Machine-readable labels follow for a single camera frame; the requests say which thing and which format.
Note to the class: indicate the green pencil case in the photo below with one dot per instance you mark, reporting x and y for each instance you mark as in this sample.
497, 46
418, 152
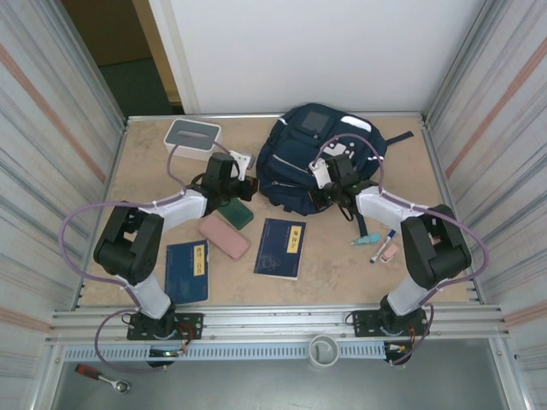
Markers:
237, 215

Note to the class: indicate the navy blue backpack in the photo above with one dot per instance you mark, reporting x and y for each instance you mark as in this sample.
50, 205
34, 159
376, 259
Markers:
290, 171

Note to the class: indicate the pink pencil case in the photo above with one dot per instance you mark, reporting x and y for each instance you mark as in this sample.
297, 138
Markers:
224, 237

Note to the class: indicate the teal correction tape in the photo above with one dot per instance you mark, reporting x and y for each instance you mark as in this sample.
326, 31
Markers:
365, 240

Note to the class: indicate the white marker blue cap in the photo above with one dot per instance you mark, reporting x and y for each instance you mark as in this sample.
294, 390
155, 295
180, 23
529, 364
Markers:
383, 246

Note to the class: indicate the pink eraser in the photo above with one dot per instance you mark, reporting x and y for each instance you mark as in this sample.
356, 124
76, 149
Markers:
389, 253

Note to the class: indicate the blue book narrow yellow label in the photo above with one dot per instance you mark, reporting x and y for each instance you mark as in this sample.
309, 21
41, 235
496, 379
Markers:
278, 256

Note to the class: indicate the blue book wide cream label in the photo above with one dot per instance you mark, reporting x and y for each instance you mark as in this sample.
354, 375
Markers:
184, 277

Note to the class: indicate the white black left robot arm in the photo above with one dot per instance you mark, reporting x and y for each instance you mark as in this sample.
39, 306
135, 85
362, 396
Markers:
128, 247

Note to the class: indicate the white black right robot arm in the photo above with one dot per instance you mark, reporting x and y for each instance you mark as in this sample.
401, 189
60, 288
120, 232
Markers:
431, 252

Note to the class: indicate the white grey tissue box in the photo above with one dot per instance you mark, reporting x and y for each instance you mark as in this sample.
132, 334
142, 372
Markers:
192, 136

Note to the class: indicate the small circuit board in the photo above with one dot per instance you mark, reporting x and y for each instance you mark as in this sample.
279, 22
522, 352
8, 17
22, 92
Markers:
166, 353
395, 349

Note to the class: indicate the aluminium table frame bar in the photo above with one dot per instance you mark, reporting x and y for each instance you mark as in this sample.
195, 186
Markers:
239, 115

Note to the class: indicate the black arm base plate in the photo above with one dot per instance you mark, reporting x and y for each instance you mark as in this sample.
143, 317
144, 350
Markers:
192, 320
363, 320

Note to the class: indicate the aluminium mounting rail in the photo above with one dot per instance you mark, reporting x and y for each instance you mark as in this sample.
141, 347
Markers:
278, 320

